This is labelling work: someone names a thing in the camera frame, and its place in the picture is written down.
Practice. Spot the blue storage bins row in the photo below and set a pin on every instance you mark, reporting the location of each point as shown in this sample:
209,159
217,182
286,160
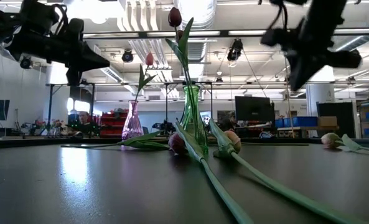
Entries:
299,121

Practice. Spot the silver ventilation duct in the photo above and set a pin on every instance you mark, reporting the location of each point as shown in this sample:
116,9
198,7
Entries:
199,51

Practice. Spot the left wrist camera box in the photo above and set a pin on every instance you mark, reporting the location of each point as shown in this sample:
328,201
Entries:
38,14

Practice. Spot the cardboard box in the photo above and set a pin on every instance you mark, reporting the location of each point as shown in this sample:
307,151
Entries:
327,121

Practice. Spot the pale pink tulip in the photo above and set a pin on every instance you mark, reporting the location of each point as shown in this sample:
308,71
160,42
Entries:
330,140

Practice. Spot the wooden workbench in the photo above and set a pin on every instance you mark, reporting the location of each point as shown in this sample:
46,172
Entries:
308,128

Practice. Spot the person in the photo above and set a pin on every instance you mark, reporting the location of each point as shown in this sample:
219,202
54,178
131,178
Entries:
231,119
84,117

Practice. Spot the black cabinet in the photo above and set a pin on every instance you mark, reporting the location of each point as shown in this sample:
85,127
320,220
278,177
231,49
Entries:
343,112

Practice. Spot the black metal workstation frame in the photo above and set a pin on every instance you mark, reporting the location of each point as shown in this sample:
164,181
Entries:
166,105

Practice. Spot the red parts bin rack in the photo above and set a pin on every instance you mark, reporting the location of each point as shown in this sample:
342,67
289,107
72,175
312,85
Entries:
111,124

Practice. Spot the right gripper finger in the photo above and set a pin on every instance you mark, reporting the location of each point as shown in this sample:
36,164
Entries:
302,71

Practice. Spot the distant flower bouquet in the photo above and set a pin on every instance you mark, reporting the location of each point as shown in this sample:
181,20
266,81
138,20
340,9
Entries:
39,123
58,124

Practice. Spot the green glass vase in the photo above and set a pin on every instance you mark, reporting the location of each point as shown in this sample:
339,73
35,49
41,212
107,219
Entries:
191,118

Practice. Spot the dark purple tulip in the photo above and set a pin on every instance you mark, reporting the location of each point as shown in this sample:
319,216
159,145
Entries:
175,17
180,33
177,143
148,145

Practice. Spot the large black monitor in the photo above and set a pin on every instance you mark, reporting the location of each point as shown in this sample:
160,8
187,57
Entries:
253,109

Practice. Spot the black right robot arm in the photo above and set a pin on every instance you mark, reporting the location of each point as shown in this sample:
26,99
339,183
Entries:
327,12

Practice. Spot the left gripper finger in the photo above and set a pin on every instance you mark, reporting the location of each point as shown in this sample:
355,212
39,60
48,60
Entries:
73,77
87,59

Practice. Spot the white round pillar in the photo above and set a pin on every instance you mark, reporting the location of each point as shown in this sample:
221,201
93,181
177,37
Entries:
319,99

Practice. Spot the black ceiling camera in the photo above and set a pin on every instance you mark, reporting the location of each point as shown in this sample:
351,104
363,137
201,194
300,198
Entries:
235,49
25,62
127,56

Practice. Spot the distant black robot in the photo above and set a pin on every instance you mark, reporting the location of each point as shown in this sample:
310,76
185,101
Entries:
164,127

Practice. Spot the pink glass vase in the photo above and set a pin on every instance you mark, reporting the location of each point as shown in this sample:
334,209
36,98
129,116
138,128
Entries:
132,124

